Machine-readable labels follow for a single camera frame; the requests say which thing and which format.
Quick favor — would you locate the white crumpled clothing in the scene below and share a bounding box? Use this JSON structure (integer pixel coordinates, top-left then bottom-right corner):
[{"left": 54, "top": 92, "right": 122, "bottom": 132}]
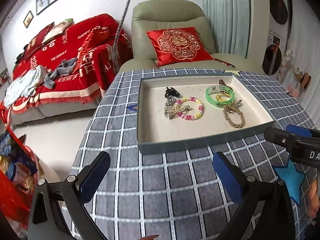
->
[{"left": 3, "top": 65, "right": 48, "bottom": 108}]

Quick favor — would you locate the light blue curtain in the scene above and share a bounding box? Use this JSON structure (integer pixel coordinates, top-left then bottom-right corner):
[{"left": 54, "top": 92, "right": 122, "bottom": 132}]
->
[{"left": 203, "top": 0, "right": 250, "bottom": 57}]

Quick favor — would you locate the pink yellow beaded bracelet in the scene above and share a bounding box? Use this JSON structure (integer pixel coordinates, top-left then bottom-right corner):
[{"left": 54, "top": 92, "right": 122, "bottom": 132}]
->
[{"left": 176, "top": 96, "right": 205, "bottom": 120}]

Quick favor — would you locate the gold key charm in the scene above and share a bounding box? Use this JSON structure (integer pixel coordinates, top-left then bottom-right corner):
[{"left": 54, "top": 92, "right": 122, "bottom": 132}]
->
[{"left": 176, "top": 105, "right": 191, "bottom": 113}]

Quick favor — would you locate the red snack bag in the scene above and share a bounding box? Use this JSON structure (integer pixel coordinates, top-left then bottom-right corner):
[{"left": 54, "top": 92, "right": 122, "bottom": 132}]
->
[{"left": 1, "top": 127, "right": 40, "bottom": 229}]

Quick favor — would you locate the grey crumpled clothing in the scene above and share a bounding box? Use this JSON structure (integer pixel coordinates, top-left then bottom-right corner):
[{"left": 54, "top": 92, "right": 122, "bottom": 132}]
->
[{"left": 44, "top": 57, "right": 78, "bottom": 89}]

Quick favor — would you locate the white washing machine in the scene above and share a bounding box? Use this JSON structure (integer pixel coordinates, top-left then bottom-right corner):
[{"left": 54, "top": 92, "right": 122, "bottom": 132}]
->
[{"left": 263, "top": 0, "right": 290, "bottom": 79}]

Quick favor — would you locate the gold wire coin bracelet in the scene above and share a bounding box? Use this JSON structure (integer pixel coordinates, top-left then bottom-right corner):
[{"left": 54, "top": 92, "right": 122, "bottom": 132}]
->
[{"left": 215, "top": 92, "right": 232, "bottom": 104}]

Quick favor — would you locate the green leather armchair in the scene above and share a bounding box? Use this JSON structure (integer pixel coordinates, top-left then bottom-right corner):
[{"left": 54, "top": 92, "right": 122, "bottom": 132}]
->
[{"left": 120, "top": 0, "right": 263, "bottom": 74}]

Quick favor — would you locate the green translucent plastic bangle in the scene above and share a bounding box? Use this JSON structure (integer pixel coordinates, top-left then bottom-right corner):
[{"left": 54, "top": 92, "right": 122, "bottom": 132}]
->
[{"left": 205, "top": 85, "right": 235, "bottom": 108}]

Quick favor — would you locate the small framed wall picture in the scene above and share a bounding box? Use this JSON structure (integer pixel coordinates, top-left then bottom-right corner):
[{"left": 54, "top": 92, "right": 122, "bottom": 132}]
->
[{"left": 23, "top": 10, "right": 34, "bottom": 28}]

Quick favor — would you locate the person's right hand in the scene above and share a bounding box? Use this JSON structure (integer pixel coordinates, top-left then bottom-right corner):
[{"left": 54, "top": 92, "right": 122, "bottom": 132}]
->
[{"left": 307, "top": 179, "right": 319, "bottom": 218}]

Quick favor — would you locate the silver rhinestone hair clip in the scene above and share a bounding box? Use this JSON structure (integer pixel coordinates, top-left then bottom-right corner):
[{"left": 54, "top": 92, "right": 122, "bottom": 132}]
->
[{"left": 226, "top": 100, "right": 242, "bottom": 113}]

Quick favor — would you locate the red blanket covered sofa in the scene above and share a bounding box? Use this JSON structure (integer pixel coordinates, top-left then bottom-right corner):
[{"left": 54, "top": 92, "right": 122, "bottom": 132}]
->
[{"left": 1, "top": 14, "right": 133, "bottom": 126}]

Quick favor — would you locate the grey checked tablecloth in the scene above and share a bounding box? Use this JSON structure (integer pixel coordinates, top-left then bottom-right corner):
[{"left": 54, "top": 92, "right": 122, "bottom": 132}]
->
[{"left": 61, "top": 68, "right": 316, "bottom": 240}]

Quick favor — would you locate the black bow hair clip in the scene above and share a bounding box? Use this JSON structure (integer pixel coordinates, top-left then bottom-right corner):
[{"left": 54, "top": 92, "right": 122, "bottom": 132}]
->
[{"left": 164, "top": 87, "right": 181, "bottom": 98}]

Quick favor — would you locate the brown braided rope bracelet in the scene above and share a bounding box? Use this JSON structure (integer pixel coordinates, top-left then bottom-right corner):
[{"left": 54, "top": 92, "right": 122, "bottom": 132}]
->
[{"left": 222, "top": 104, "right": 246, "bottom": 129}]

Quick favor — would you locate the red embroidered cushion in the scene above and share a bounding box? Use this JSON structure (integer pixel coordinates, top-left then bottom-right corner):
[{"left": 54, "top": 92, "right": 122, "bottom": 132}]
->
[{"left": 146, "top": 27, "right": 213, "bottom": 67}]

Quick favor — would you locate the grey jewelry tray beige lining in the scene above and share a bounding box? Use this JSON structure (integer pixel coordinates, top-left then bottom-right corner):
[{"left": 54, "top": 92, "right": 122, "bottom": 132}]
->
[{"left": 137, "top": 74, "right": 275, "bottom": 154}]

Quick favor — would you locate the grey braided hanging cable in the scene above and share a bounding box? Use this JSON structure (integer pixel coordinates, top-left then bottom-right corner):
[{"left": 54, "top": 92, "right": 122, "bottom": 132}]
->
[{"left": 112, "top": 0, "right": 141, "bottom": 71}]

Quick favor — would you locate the dark red beaded bracelet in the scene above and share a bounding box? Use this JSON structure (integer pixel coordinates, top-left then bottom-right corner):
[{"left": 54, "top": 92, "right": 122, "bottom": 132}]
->
[{"left": 218, "top": 79, "right": 233, "bottom": 92}]

